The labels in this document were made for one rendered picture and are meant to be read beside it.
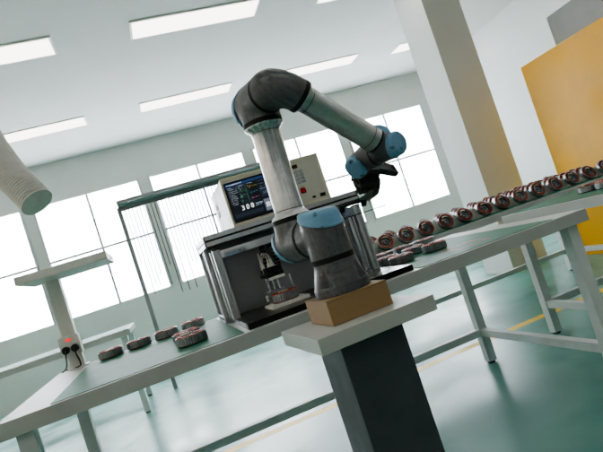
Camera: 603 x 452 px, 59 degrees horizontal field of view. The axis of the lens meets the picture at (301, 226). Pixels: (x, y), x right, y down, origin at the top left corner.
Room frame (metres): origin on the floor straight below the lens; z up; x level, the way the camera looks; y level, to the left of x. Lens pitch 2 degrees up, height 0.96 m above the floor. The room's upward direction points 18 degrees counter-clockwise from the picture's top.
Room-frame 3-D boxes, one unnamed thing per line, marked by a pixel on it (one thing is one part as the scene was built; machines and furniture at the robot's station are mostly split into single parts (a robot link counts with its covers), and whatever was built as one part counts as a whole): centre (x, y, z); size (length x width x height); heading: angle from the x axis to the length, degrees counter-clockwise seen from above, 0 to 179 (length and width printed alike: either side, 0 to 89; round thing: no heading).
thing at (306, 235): (1.42, -0.05, 0.98); 0.13 x 0.12 x 0.14; 33
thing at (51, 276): (2.37, 1.06, 0.98); 0.37 x 0.35 x 0.46; 106
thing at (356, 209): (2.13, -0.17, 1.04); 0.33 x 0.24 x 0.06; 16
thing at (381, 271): (2.08, 0.03, 0.76); 0.64 x 0.47 x 0.02; 106
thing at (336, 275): (1.41, -0.05, 0.86); 0.15 x 0.15 x 0.10
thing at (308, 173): (2.38, 0.10, 1.22); 0.44 x 0.39 x 0.20; 106
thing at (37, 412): (2.30, 0.10, 0.72); 2.20 x 1.01 x 0.05; 106
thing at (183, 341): (1.91, 0.50, 0.77); 0.11 x 0.11 x 0.04
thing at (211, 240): (2.38, 0.12, 1.09); 0.68 x 0.44 x 0.05; 106
